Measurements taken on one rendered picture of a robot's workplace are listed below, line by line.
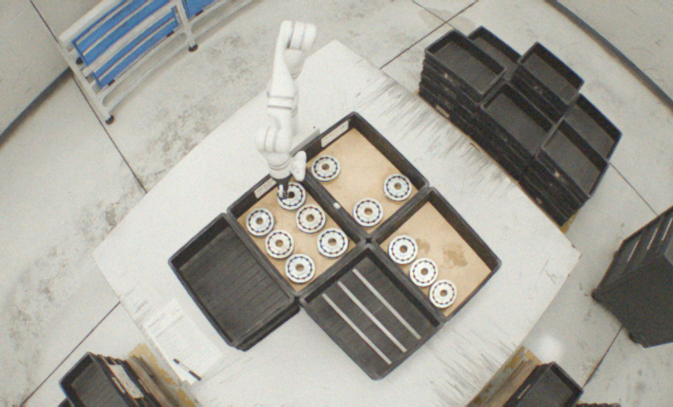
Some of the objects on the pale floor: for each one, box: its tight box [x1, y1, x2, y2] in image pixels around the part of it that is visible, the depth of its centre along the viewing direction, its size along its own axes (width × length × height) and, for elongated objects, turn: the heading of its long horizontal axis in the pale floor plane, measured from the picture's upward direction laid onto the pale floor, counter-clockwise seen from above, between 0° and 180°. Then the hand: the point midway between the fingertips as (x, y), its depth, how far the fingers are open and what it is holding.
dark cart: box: [591, 193, 673, 348], centre depth 198 cm, size 60×45×90 cm
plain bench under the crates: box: [90, 40, 583, 407], centre depth 216 cm, size 160×160×70 cm
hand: (286, 186), depth 163 cm, fingers open, 5 cm apart
